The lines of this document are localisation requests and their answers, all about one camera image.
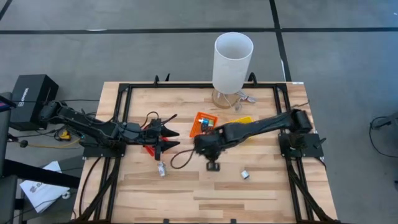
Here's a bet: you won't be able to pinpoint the yellow plastic basket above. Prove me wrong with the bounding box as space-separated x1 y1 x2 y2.
223 115 256 126

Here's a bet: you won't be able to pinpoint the black cardboard box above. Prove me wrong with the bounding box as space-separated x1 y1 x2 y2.
10 73 60 131

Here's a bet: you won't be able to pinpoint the dark side desk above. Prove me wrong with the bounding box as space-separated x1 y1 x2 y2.
0 91 81 224

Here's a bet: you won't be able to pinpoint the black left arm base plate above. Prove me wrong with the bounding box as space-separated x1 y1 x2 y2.
82 136 127 158

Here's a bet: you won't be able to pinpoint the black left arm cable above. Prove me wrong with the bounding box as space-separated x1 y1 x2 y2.
140 111 178 129

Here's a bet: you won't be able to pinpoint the white shade table lamp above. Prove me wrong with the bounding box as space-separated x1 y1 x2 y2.
211 32 254 110

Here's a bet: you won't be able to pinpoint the black table frame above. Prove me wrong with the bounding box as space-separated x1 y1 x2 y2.
71 81 343 224

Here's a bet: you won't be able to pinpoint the white lamp cord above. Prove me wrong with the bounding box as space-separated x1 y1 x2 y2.
231 91 258 110

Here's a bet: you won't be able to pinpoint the orange plastic basket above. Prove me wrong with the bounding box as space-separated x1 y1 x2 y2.
189 111 219 139

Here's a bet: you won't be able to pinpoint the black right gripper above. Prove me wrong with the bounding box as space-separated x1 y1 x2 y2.
193 132 225 172

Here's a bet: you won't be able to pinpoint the black floor cable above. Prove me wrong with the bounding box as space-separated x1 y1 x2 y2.
369 115 398 158

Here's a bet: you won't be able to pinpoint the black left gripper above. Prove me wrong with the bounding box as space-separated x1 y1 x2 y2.
136 118 182 161

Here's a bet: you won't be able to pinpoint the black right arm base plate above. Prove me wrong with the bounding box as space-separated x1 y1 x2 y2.
278 133 325 158

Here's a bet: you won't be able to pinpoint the white printed paper sheets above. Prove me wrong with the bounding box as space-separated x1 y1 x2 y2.
19 161 71 214

